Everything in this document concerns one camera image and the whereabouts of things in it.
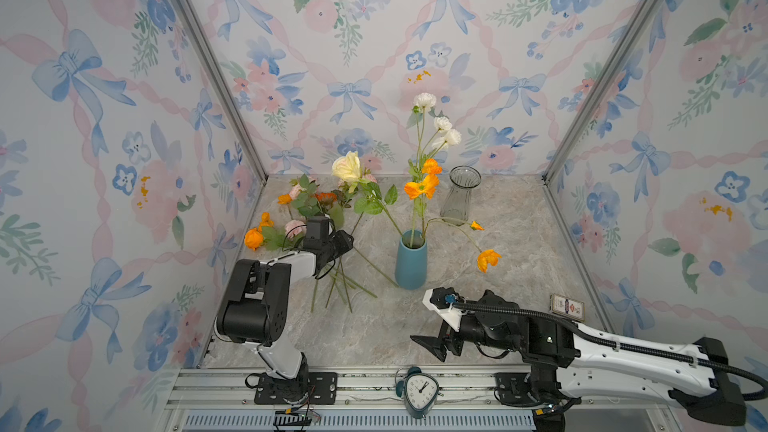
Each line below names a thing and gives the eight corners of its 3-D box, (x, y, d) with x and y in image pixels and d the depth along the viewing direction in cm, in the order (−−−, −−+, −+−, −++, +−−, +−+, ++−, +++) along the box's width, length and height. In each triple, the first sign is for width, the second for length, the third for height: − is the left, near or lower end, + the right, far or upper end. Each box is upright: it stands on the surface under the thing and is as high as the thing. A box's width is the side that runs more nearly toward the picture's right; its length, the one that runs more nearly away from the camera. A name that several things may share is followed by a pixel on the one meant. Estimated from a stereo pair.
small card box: (549, 311, 89) (553, 308, 87) (549, 295, 92) (552, 292, 90) (581, 321, 87) (585, 318, 85) (580, 304, 90) (584, 301, 88)
